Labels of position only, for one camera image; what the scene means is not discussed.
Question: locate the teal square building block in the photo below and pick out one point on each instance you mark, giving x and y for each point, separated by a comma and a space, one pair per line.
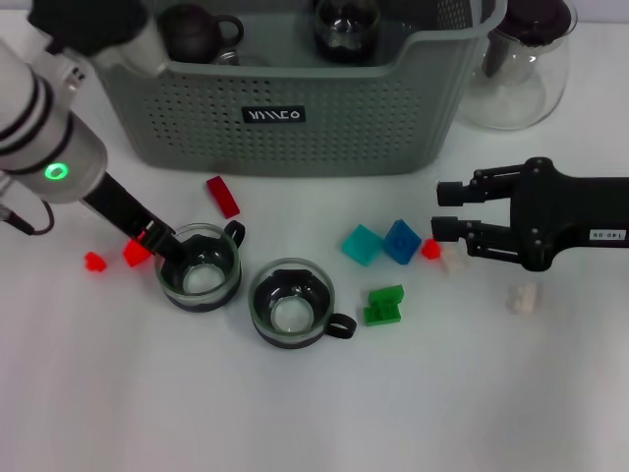
362, 245

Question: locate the glass carafe with black lid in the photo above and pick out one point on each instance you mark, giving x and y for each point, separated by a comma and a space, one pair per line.
516, 93

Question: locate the dark red long brick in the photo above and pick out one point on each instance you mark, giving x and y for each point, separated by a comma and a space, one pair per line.
223, 196

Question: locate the small red building block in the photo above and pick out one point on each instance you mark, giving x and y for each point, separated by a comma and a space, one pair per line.
431, 249

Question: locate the small bright red block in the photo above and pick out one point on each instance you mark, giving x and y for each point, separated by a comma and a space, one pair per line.
95, 261

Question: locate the bright red sloped block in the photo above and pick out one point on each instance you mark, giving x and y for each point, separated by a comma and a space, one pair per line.
133, 254

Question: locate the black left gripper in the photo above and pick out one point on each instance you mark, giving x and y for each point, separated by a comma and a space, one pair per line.
118, 201

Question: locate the dark clay teapot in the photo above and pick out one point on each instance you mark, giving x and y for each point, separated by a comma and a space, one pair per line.
196, 34

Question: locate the blue square building block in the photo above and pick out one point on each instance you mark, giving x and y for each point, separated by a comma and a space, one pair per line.
402, 242

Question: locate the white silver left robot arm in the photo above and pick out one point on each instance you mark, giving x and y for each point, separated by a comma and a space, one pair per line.
49, 137

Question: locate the green building block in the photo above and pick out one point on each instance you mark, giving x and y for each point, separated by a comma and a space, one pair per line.
381, 315
388, 294

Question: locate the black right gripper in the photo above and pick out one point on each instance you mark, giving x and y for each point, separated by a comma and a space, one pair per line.
565, 211

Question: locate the glass teacup with black base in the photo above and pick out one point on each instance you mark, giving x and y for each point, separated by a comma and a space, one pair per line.
344, 39
292, 314
228, 58
196, 302

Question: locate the grey perforated storage bin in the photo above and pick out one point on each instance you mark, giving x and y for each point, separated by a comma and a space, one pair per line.
319, 137

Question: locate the white building block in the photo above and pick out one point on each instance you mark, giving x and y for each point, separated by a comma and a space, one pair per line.
523, 299
453, 259

